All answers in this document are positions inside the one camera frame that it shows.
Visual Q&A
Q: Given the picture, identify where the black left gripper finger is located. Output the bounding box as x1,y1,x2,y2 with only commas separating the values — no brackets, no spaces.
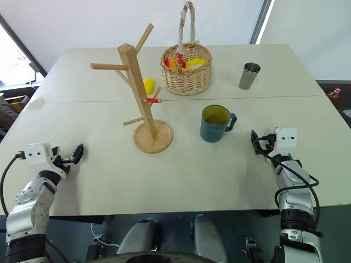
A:
62,155,82,165
71,143,84,158

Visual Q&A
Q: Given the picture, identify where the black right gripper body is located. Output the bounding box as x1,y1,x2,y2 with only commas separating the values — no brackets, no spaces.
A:
257,133,276,157

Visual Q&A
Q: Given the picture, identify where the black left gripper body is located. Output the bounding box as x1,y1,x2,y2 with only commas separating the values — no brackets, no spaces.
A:
52,146,73,176

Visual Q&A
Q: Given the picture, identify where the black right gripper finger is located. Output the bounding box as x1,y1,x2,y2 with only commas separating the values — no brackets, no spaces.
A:
251,130,262,155

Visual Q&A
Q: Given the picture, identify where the stainless steel cup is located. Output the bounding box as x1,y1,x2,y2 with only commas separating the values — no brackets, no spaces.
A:
238,62,262,90

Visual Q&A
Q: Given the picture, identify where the wooden mug tree stand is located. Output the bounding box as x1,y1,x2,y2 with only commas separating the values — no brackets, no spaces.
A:
90,23,174,155

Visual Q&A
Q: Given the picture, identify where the blue mug with yellow inside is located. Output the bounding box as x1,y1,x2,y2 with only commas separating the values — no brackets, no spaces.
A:
199,105,237,143

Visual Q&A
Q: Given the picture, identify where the brown box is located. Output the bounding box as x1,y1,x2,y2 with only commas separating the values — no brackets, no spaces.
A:
0,94,31,130

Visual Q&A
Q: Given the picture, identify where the oil bottle with pink cap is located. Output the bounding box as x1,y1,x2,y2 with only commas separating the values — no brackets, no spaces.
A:
326,88,342,105

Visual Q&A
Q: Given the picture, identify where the dark side table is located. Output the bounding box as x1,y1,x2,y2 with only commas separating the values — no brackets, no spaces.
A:
315,79,351,123

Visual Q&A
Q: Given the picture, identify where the small yellow toy fruit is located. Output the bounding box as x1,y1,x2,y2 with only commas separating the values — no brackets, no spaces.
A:
143,77,156,96

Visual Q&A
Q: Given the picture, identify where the yellow toy fruit in basket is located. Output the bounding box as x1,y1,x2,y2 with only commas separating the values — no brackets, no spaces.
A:
184,57,207,72

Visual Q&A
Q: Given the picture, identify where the silver left robot leg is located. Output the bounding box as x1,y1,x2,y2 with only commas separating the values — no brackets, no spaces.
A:
116,219,161,256

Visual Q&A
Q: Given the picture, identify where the silver robot leg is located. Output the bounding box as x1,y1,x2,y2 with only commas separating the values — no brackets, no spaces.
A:
116,219,161,256
190,214,229,263

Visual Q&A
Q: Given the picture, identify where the silver right robot leg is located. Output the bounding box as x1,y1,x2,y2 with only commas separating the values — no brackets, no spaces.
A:
190,214,229,263

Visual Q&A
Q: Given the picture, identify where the orange toy fruit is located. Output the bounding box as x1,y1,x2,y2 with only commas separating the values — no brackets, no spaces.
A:
164,56,179,70

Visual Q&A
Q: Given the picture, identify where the dark rounded robot torso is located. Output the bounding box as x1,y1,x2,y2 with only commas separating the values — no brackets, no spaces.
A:
103,249,220,263

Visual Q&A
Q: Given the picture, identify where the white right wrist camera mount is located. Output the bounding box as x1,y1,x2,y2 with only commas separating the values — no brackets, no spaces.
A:
267,127,298,163

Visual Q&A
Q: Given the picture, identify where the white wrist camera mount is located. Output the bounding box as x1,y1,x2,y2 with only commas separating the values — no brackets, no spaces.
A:
24,142,69,180
267,127,298,163

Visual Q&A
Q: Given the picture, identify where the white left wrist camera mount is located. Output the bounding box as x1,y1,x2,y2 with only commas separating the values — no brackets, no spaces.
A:
24,142,69,180

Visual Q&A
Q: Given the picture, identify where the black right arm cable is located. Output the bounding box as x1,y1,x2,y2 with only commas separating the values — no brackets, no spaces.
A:
273,160,325,238

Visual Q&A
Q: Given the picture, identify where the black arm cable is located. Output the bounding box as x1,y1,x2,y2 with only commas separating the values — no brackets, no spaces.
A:
0,152,27,217
273,160,325,238

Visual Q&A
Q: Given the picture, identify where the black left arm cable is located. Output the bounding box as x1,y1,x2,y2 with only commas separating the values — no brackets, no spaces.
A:
0,152,27,217

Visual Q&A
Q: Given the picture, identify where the thin white cable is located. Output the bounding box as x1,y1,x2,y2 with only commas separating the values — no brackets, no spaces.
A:
90,222,121,248

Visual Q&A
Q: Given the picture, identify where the wicker basket with handle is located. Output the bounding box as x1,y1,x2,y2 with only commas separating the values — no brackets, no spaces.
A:
160,1,213,96

